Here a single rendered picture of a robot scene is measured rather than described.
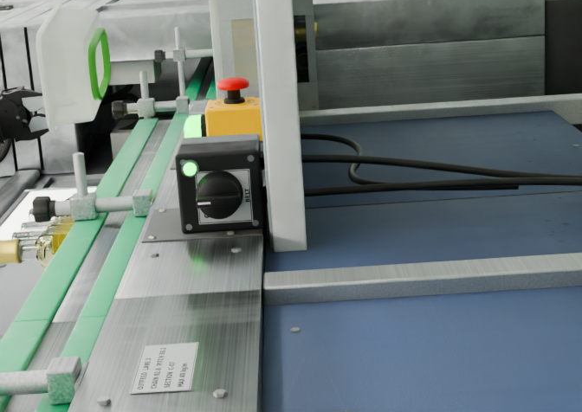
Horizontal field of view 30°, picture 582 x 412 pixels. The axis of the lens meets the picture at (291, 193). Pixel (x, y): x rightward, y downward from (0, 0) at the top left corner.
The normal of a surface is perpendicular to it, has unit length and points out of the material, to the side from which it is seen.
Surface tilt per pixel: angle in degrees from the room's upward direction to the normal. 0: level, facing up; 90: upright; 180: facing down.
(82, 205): 90
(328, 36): 90
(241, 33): 90
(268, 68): 90
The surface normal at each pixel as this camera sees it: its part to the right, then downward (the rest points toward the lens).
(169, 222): -0.06, -0.96
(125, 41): 0.01, 0.25
